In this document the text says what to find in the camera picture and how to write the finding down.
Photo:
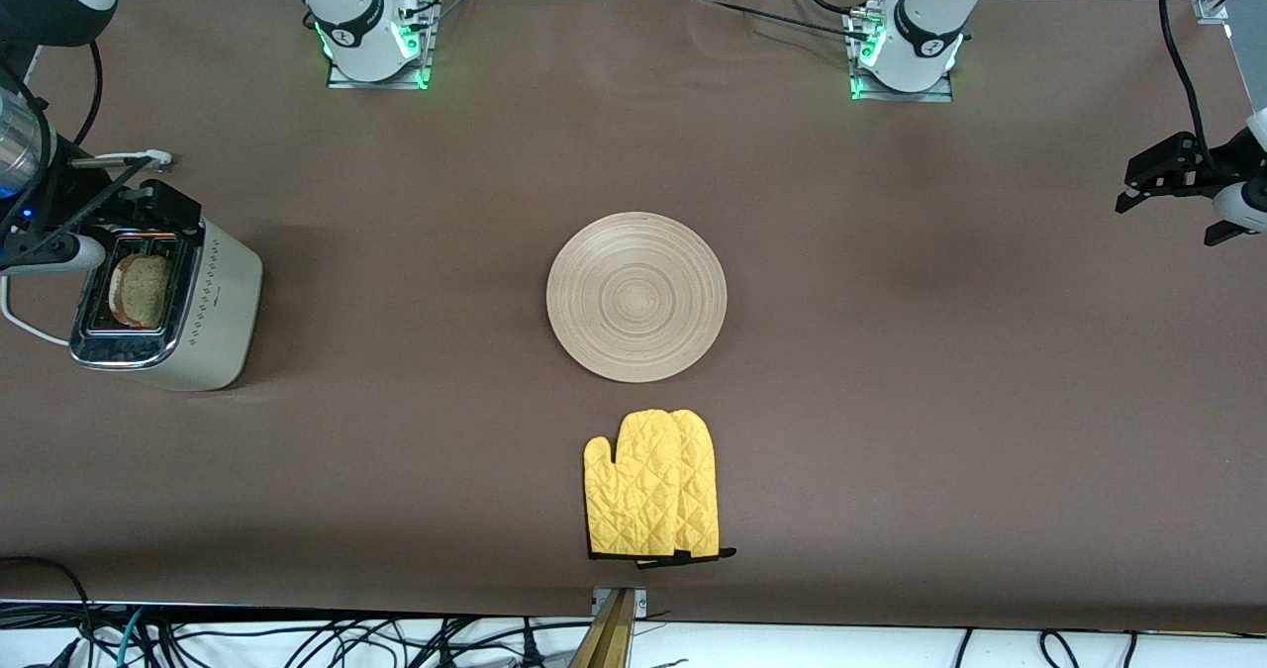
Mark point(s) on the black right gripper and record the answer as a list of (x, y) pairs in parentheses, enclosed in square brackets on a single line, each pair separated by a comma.
[(87, 193)]

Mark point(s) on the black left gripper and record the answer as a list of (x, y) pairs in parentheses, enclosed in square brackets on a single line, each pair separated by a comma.
[(1210, 167)]

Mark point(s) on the brown bread slice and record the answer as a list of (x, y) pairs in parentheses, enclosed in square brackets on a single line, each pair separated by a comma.
[(144, 292)]

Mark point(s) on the round wooden plate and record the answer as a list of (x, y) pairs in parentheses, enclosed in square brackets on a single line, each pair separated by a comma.
[(636, 297)]

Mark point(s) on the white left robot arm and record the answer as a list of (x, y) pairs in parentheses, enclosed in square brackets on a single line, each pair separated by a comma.
[(921, 15)]

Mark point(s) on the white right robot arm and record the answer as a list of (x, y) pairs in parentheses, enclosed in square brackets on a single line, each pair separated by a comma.
[(346, 15)]

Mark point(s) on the silver and cream toaster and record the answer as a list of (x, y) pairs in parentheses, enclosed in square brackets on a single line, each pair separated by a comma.
[(223, 302)]

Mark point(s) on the brown table cover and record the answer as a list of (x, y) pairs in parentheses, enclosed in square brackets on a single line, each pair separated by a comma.
[(891, 450)]

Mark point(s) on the yellow quilted oven mitt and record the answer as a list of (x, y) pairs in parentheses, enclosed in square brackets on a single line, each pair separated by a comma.
[(633, 490), (705, 490)]

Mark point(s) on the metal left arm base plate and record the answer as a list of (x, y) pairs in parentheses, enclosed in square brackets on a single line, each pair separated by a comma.
[(945, 94)]

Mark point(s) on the small metal bracket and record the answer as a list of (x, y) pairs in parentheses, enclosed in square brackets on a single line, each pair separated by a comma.
[(639, 601)]

